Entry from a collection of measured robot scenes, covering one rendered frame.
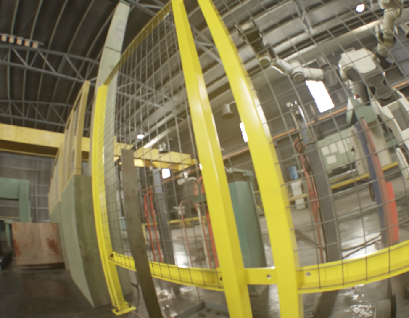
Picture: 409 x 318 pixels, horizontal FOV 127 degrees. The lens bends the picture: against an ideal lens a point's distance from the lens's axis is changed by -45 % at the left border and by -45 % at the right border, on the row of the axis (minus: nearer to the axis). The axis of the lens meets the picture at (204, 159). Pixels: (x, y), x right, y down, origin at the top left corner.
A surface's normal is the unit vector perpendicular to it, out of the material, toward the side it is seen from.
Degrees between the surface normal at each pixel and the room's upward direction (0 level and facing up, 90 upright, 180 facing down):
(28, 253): 90
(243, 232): 90
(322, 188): 90
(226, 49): 90
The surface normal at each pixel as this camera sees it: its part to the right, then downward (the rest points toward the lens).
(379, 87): -0.73, -0.49
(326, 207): -0.64, -0.10
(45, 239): 0.78, -0.31
